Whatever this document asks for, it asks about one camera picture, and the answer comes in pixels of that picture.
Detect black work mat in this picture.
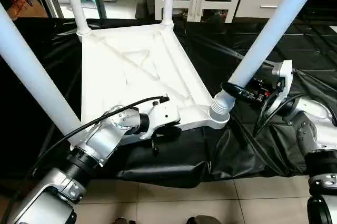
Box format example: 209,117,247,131
0,16,337,189

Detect brown box blue print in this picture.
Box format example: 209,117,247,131
11,0,49,21

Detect white drawer unit with handle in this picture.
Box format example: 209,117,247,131
234,0,293,19

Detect black left robot foot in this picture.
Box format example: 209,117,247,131
112,217,136,224

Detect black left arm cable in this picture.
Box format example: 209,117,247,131
26,95,170,180

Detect white plastic table top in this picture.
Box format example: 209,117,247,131
68,20,230,148

